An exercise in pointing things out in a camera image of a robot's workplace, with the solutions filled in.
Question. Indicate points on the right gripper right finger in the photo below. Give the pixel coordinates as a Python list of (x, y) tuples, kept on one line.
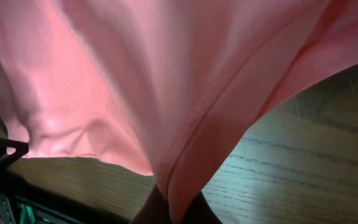
[(199, 212)]

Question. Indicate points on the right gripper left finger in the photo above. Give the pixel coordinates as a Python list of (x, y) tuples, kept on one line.
[(154, 211)]

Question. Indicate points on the pink t-shirt with brown print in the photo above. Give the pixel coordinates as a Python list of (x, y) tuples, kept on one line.
[(162, 88)]

